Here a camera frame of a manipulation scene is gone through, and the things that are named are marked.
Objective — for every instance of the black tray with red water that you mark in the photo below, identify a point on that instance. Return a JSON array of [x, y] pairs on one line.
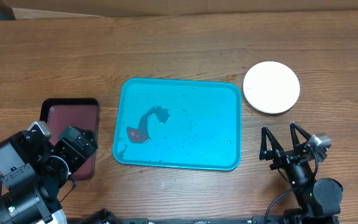
[[59, 113]]

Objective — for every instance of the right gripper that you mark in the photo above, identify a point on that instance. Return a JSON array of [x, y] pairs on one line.
[[286, 156]]

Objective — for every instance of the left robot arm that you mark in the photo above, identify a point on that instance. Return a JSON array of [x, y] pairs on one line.
[[33, 170]]

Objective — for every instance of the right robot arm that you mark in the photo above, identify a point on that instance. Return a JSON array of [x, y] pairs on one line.
[[318, 199]]

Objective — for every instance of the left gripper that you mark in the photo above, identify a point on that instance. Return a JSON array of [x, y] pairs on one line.
[[76, 155]]

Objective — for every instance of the teal plastic serving tray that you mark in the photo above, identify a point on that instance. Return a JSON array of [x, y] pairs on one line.
[[178, 123]]

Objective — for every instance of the brown cardboard backdrop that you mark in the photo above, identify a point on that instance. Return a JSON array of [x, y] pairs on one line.
[[36, 9]]

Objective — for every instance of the white plate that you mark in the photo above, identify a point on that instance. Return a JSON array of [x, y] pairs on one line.
[[271, 87]]

